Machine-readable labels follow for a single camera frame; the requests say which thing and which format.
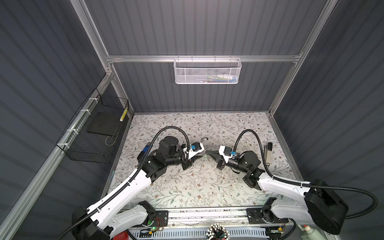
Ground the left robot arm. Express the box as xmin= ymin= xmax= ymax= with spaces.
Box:
xmin=58 ymin=126 xmax=205 ymax=240

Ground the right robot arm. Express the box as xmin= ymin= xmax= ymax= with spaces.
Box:
xmin=206 ymin=146 xmax=379 ymax=235

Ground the blue stapler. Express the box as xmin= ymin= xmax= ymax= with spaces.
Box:
xmin=137 ymin=143 xmax=151 ymax=164

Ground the black lint roller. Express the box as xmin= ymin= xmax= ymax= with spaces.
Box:
xmin=264 ymin=142 xmax=273 ymax=166

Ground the bundle of markers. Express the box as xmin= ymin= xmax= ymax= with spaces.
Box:
xmin=206 ymin=223 xmax=230 ymax=240

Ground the red pencil cup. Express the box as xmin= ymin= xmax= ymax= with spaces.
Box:
xmin=113 ymin=231 xmax=130 ymax=240

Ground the white glue bottle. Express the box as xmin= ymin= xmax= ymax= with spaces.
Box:
xmin=298 ymin=225 xmax=327 ymax=240

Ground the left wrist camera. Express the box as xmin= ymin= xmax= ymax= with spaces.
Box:
xmin=183 ymin=142 xmax=205 ymax=160

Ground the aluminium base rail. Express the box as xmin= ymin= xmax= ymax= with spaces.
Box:
xmin=128 ymin=206 xmax=328 ymax=230

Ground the white wire basket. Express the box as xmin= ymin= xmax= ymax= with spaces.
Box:
xmin=173 ymin=58 xmax=242 ymax=85

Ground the black wire basket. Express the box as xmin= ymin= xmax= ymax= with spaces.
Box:
xmin=57 ymin=91 xmax=130 ymax=164

